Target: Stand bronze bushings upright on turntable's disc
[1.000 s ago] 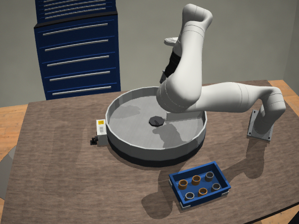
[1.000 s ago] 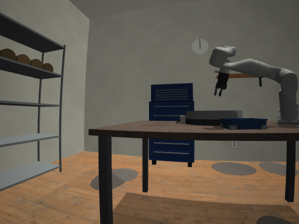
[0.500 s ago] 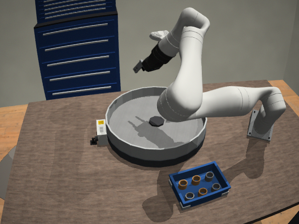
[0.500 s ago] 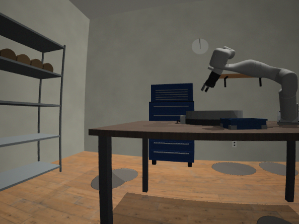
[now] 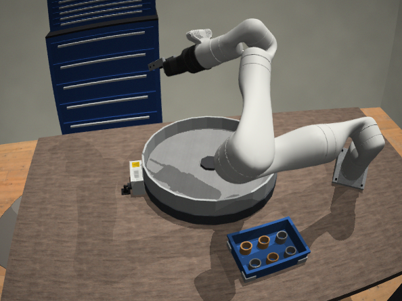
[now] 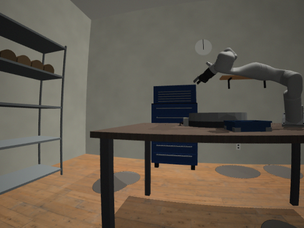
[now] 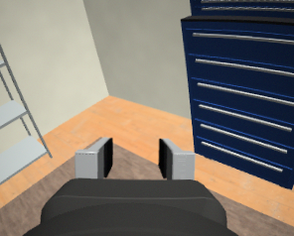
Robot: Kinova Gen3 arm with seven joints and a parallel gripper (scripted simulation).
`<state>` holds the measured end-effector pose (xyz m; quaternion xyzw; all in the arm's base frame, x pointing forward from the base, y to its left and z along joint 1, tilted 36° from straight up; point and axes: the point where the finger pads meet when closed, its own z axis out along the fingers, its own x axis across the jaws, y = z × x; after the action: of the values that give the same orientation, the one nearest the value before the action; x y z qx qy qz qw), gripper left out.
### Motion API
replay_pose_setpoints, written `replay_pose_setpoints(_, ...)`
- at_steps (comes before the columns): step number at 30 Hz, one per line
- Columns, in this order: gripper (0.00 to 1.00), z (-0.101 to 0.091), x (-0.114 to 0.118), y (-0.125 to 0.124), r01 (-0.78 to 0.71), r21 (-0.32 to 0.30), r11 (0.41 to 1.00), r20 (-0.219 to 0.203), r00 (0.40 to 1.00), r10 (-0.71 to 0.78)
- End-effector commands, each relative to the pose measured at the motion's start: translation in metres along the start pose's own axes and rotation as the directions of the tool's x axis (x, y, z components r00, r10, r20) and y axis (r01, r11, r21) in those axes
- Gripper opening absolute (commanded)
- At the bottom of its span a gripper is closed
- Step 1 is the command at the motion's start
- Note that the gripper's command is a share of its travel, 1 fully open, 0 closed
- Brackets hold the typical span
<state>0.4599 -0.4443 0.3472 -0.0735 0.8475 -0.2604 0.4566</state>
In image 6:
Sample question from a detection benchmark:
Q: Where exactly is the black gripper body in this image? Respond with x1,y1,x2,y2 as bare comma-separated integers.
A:
199,62,218,83

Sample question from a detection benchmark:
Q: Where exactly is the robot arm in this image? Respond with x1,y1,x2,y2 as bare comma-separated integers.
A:
214,48,303,123

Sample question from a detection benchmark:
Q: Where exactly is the blue crate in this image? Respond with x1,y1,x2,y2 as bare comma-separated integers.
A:
224,120,272,132

